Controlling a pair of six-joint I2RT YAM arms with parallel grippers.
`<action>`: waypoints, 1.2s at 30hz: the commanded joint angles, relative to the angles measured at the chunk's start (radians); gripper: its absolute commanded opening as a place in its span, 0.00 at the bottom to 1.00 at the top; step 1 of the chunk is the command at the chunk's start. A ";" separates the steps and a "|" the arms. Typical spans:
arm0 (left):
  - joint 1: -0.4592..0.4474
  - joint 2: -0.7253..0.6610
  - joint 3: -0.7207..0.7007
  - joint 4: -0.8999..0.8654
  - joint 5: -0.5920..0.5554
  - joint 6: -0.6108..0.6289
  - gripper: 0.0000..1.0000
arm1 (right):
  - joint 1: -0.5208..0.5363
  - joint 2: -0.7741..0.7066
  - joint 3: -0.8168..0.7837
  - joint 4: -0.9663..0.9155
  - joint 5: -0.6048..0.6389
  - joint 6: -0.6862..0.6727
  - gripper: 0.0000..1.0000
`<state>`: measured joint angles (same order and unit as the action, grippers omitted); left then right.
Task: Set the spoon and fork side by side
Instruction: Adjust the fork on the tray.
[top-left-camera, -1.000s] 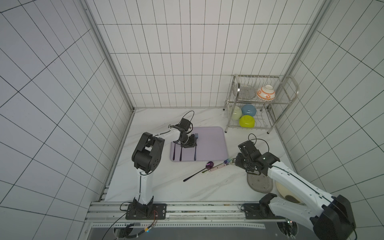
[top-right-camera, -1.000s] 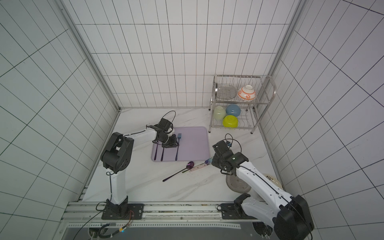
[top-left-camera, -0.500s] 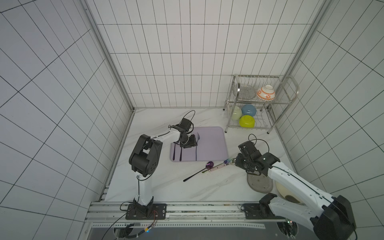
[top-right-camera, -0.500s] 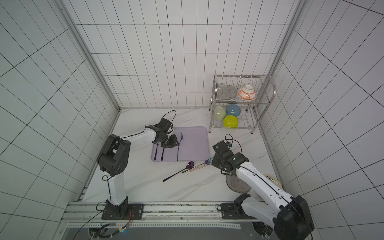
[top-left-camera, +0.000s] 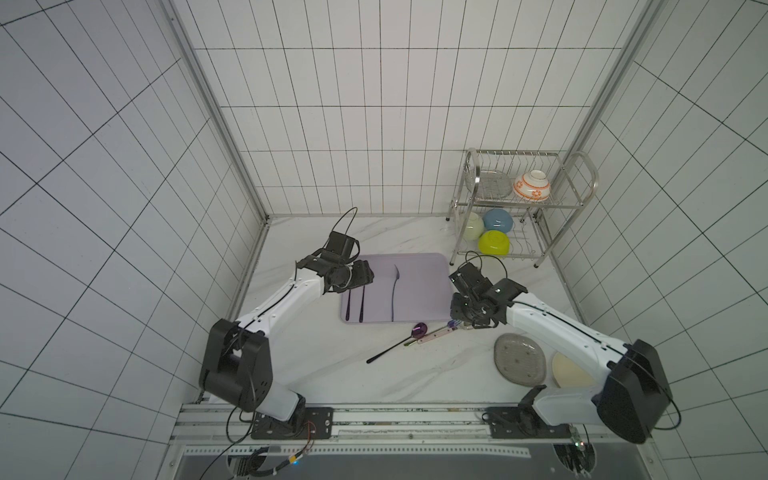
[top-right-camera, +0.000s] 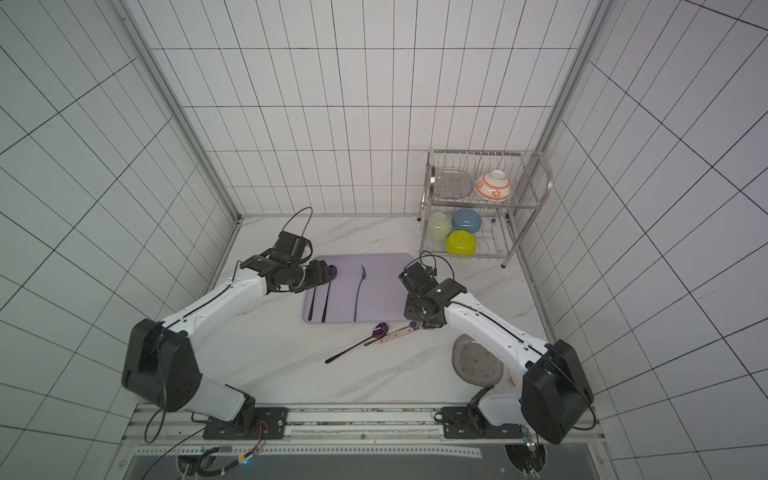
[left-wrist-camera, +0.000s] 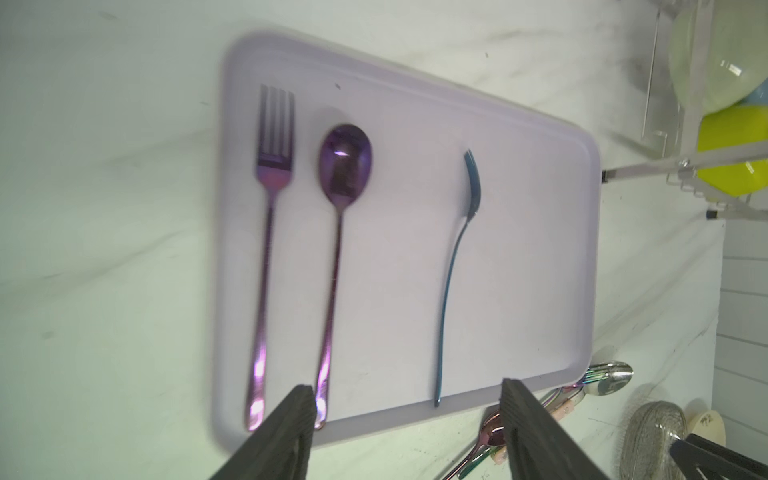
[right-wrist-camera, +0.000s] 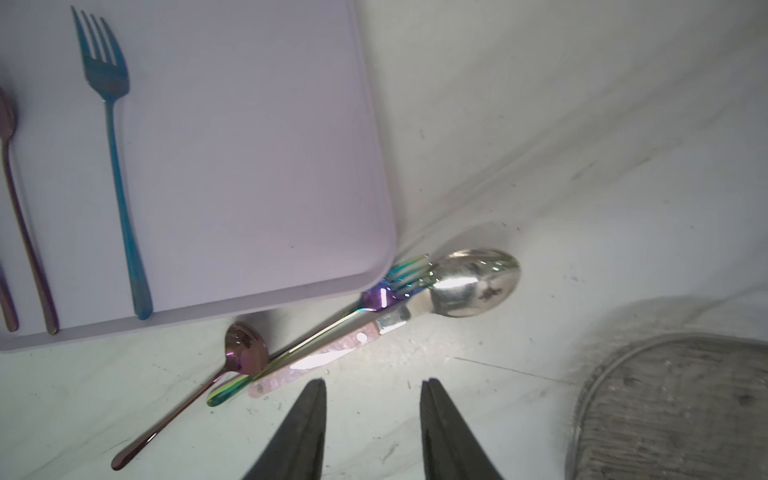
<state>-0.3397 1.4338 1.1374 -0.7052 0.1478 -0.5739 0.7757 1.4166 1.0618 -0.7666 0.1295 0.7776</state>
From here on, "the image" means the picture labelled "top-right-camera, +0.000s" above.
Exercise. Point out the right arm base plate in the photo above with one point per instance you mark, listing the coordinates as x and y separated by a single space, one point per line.
468 423

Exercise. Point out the pale green cup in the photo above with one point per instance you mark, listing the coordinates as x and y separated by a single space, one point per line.
439 226

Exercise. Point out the aluminium mounting rail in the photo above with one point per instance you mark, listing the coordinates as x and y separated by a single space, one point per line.
358 441

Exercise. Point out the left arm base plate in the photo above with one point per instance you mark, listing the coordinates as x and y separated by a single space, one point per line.
256 424

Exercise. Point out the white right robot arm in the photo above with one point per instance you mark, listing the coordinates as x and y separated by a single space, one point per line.
551 392

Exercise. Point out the grey round plate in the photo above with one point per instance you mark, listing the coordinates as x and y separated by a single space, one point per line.
452 184

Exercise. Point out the magenta metal spoon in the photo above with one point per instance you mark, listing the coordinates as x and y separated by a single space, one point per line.
379 331

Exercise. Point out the lavender plastic tray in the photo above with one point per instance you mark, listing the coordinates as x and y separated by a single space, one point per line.
366 289

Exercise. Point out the orange white bowl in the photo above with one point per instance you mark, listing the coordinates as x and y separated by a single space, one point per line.
494 186

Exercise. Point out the purple metal fork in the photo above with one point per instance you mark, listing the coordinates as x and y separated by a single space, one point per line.
311 305

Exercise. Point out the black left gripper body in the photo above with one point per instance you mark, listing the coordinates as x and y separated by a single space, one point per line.
303 277

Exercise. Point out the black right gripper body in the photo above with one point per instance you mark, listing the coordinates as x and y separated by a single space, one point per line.
422 310

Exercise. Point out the pink handled silver spoon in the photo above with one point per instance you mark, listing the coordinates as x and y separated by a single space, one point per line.
400 333

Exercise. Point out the grey oval plate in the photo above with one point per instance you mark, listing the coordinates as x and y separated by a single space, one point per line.
474 364

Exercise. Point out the dark purple metal spoon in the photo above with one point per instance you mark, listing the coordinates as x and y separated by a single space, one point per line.
326 303

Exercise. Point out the blue metal fork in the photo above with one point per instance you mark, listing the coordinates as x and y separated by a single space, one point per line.
363 277

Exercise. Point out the blue bowl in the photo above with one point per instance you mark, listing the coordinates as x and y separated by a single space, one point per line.
467 220

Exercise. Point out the lime green bowl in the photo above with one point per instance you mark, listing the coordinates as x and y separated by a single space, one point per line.
461 242

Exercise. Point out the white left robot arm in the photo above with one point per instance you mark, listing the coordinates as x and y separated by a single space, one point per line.
160 364

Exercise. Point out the steel dish rack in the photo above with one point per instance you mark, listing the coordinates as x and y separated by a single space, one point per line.
506 223

